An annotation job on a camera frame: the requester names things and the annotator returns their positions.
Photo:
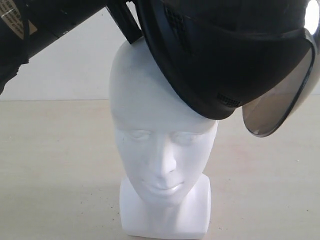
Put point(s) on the black helmet with visor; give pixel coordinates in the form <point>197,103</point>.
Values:
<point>260,56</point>

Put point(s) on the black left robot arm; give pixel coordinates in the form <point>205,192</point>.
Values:
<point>29,26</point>

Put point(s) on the white mannequin head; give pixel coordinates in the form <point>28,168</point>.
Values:
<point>164,147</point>

